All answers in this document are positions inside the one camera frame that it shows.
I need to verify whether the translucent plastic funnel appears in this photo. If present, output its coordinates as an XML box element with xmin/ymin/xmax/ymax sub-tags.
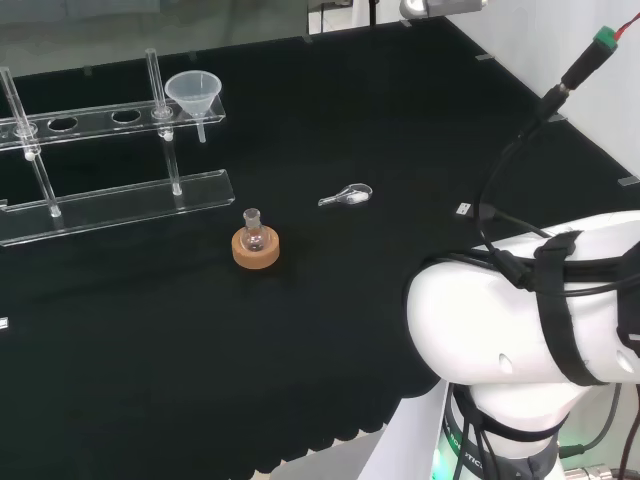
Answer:
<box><xmin>164</xmin><ymin>71</ymin><xmax>224</xmax><ymax>145</ymax></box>

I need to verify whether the clear glass weighing funnel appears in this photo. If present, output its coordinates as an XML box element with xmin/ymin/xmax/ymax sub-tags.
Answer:
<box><xmin>318</xmin><ymin>183</ymin><xmax>374</xmax><ymax>208</ymax></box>

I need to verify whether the clear acrylic funnel stand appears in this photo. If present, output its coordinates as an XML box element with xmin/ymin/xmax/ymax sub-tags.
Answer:
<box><xmin>0</xmin><ymin>48</ymin><xmax>236</xmax><ymax>249</ymax></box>

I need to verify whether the small round-bottom glass flask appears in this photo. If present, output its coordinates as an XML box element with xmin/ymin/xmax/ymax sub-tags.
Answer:
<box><xmin>239</xmin><ymin>208</ymin><xmax>267</xmax><ymax>253</ymax></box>

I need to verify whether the black bench cloth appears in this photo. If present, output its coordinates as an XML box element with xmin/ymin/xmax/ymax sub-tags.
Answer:
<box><xmin>0</xmin><ymin>14</ymin><xmax>640</xmax><ymax>476</ymax></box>

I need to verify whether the grey metal device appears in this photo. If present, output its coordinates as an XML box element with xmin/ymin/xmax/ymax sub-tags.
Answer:
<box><xmin>399</xmin><ymin>0</ymin><xmax>489</xmax><ymax>19</ymax></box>

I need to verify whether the cork ring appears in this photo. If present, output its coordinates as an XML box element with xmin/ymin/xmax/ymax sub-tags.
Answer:
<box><xmin>231</xmin><ymin>225</ymin><xmax>281</xmax><ymax>272</ymax></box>

